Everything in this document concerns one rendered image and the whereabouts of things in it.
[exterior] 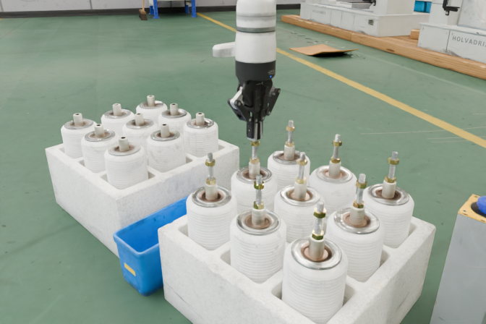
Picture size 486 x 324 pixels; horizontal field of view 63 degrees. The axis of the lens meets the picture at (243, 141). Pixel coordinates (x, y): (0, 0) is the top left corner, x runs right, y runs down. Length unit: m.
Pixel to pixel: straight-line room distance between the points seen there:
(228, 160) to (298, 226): 0.43
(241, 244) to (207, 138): 0.47
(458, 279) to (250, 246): 0.33
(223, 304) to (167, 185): 0.37
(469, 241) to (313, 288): 0.24
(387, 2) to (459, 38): 0.94
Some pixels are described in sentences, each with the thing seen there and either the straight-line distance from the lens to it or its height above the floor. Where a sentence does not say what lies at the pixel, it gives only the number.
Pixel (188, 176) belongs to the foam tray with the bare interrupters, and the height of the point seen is 0.16.
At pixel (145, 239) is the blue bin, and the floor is 0.07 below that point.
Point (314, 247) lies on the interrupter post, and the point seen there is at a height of 0.27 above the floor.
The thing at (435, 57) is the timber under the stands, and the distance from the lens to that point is 3.27.
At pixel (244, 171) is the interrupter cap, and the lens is 0.84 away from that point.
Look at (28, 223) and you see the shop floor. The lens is 1.27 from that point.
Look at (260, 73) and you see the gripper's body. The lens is 0.72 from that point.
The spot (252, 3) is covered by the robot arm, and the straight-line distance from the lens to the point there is 0.70.
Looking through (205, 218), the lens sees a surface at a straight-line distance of 0.73.
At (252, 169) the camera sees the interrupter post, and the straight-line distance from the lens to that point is 0.81.
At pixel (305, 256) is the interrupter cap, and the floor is 0.25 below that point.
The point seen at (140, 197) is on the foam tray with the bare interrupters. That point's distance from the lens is 0.96.
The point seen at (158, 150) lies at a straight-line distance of 1.01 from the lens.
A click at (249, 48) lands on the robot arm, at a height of 0.52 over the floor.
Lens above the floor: 0.64
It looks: 23 degrees down
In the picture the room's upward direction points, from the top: straight up
